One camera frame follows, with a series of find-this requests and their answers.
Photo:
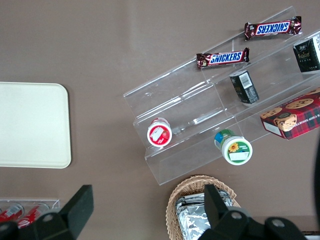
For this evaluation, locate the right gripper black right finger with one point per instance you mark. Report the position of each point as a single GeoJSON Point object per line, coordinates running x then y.
{"type": "Point", "coordinates": [215, 210]}

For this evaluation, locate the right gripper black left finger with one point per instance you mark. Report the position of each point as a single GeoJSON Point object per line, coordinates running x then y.
{"type": "Point", "coordinates": [77, 207]}

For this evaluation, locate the light wicker basket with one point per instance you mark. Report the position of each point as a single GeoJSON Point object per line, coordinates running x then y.
{"type": "Point", "coordinates": [175, 197]}

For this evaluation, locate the cream rectangular plastic tray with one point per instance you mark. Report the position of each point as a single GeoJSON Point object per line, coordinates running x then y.
{"type": "Point", "coordinates": [32, 125]}

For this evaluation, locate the clear acrylic bottle rack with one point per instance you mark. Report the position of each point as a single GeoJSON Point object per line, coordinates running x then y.
{"type": "Point", "coordinates": [53, 203]}

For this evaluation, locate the foil wrapped pack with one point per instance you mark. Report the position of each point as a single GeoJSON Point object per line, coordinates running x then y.
{"type": "Point", "coordinates": [186, 200]}
{"type": "Point", "coordinates": [191, 222]}

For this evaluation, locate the red cola bottle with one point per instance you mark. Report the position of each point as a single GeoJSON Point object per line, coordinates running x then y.
{"type": "Point", "coordinates": [10, 212]}
{"type": "Point", "coordinates": [30, 217]}

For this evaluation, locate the green lid sunflower cup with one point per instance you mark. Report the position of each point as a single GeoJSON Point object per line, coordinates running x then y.
{"type": "Point", "coordinates": [236, 150]}

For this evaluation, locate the red lid strawberry yogurt cup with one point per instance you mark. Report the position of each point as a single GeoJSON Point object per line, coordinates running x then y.
{"type": "Point", "coordinates": [159, 135]}

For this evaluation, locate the clear acrylic stepped shelf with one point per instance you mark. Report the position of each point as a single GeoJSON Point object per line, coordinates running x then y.
{"type": "Point", "coordinates": [175, 100]}

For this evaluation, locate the red tartan cookie box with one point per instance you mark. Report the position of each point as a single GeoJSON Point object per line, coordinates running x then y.
{"type": "Point", "coordinates": [300, 117]}

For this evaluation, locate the small black barcode carton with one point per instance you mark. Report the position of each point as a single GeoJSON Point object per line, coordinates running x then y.
{"type": "Point", "coordinates": [246, 86]}

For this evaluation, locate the Snickers chocolate bar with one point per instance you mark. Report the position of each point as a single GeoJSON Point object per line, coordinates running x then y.
{"type": "Point", "coordinates": [225, 58]}
{"type": "Point", "coordinates": [272, 28]}

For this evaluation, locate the black and white carton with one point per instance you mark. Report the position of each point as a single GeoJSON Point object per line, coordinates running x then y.
{"type": "Point", "coordinates": [306, 56]}

